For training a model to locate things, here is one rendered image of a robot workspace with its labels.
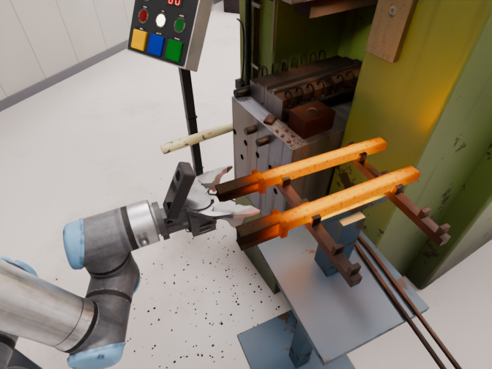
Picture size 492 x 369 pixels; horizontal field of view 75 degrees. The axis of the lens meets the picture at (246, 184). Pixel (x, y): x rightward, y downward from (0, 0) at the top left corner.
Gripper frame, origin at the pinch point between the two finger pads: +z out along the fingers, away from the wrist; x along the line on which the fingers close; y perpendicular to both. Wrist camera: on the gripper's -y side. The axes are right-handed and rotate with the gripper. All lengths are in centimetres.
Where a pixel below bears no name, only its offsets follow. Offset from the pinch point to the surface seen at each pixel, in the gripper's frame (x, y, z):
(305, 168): 1.3, -0.6, 14.1
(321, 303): 20.4, 26.5, 11.1
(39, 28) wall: -310, 54, -67
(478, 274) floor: 14, 103, 127
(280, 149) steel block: -24.4, 15.3, 22.9
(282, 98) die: -35.3, 4.0, 28.6
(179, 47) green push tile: -81, 1, 7
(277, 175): 0.8, -0.7, 7.2
